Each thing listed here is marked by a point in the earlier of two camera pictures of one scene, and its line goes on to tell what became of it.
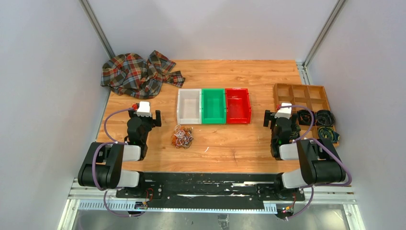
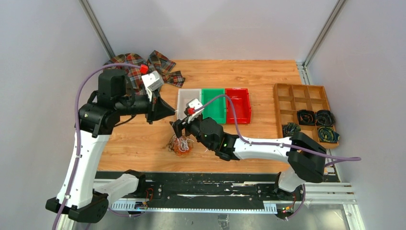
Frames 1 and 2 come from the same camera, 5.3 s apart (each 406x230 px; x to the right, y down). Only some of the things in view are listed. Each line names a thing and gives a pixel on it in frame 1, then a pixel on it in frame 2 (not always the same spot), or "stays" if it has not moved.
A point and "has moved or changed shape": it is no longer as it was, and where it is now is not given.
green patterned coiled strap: [326, 132] stays
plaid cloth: [131, 75] stays
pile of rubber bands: [182, 137] has moved or changed shape
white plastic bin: [189, 106] stays
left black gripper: [156, 122] -> [157, 109]
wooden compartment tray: [302, 97] stays
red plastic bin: [238, 108] stays
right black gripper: [269, 116] -> [177, 126]
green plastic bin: [213, 106] stays
